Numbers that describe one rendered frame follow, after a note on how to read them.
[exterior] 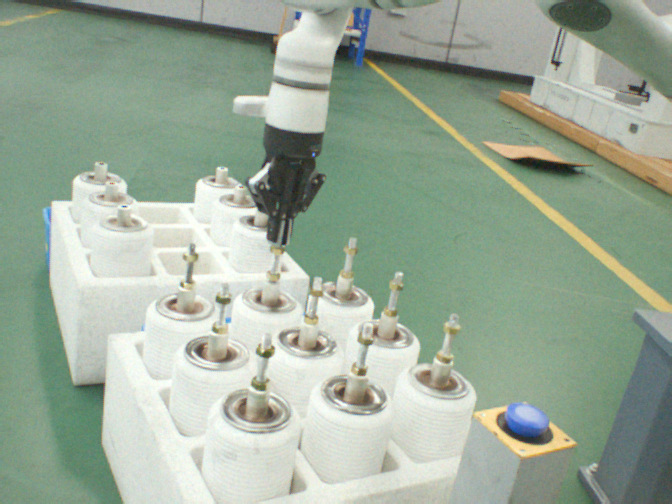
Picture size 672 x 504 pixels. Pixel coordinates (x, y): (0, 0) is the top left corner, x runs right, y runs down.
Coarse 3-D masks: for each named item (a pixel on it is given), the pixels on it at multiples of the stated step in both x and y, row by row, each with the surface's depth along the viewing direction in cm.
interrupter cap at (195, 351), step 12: (204, 336) 85; (192, 348) 82; (204, 348) 83; (228, 348) 84; (240, 348) 84; (192, 360) 80; (204, 360) 80; (216, 360) 81; (228, 360) 81; (240, 360) 82
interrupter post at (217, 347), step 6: (210, 330) 81; (210, 336) 81; (216, 336) 81; (222, 336) 81; (228, 336) 82; (210, 342) 81; (216, 342) 81; (222, 342) 81; (210, 348) 81; (216, 348) 81; (222, 348) 81; (210, 354) 82; (216, 354) 81; (222, 354) 82
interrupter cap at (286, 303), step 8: (256, 288) 100; (248, 296) 98; (256, 296) 98; (280, 296) 99; (288, 296) 100; (248, 304) 95; (256, 304) 96; (264, 304) 97; (280, 304) 98; (288, 304) 97; (296, 304) 98; (264, 312) 94; (272, 312) 94; (280, 312) 95; (288, 312) 96
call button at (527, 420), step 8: (512, 408) 67; (520, 408) 67; (528, 408) 67; (536, 408) 68; (512, 416) 66; (520, 416) 66; (528, 416) 66; (536, 416) 66; (544, 416) 67; (512, 424) 66; (520, 424) 65; (528, 424) 65; (536, 424) 65; (544, 424) 65; (520, 432) 66; (528, 432) 65; (536, 432) 65
